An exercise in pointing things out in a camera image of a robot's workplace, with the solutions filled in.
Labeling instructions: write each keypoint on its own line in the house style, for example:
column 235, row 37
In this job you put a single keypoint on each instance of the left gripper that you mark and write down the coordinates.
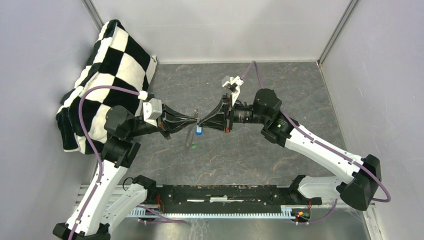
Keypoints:
column 167, row 123

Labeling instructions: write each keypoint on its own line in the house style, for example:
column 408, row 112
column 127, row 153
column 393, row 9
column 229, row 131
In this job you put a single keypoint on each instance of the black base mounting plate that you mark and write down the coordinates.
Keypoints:
column 226, row 199

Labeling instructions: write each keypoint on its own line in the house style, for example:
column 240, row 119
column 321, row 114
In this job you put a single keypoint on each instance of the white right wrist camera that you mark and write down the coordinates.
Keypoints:
column 233, row 84

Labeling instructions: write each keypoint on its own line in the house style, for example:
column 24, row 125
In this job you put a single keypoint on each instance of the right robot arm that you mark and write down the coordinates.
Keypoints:
column 356, row 179

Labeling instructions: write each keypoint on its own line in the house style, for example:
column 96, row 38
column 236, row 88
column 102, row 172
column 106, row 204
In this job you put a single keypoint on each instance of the blue tagged key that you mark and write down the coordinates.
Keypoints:
column 198, row 130

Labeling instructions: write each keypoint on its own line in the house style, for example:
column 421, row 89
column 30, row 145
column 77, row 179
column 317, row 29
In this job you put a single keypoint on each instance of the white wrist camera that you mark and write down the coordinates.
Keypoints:
column 233, row 84
column 151, row 111

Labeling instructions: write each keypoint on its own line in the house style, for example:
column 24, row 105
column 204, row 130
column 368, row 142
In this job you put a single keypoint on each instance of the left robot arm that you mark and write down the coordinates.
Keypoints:
column 93, row 219

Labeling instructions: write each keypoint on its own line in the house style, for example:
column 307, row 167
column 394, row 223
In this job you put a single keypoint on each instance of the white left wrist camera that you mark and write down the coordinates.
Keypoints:
column 151, row 111

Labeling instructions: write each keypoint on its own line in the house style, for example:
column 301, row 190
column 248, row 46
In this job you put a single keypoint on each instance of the black white checkered blanket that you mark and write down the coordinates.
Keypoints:
column 118, row 60

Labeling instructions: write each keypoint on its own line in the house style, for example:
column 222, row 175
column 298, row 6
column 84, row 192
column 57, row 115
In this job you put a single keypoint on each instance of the white slotted cable duct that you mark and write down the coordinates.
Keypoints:
column 285, row 213

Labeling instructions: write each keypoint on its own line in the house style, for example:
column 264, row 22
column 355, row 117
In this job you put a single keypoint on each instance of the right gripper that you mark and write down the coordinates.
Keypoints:
column 217, row 121

